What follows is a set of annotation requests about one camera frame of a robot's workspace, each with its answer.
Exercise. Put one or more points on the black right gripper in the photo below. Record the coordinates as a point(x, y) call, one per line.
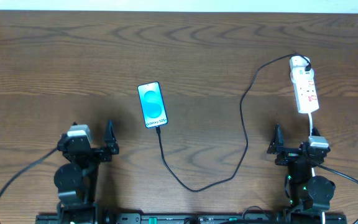
point(295, 152)

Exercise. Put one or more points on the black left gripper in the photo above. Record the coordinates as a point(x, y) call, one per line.
point(91, 152)

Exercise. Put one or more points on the blue screen Galaxy smartphone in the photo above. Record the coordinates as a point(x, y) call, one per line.
point(152, 104)

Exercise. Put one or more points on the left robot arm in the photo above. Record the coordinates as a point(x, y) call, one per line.
point(76, 181)

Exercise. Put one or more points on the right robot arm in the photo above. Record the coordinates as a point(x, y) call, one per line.
point(309, 194)

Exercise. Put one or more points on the white USB charger adapter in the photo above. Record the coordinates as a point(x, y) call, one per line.
point(300, 61)

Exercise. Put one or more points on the white power strip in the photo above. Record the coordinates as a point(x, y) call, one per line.
point(305, 90)

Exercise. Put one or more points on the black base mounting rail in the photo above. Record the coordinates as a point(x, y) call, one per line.
point(136, 218)

